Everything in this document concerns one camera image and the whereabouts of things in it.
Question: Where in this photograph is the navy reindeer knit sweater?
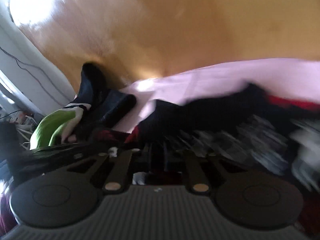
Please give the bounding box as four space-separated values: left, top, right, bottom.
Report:
92 82 320 190

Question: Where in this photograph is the green navy white sweater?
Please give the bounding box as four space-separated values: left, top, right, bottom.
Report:
30 62 137 150

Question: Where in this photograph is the pink patterned bed sheet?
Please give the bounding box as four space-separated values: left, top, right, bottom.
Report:
114 58 319 133

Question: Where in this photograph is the wooden headboard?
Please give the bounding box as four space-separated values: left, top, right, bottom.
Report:
9 0 319 90

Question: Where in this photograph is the black wall cable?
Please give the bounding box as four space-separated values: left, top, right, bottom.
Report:
0 45 66 107

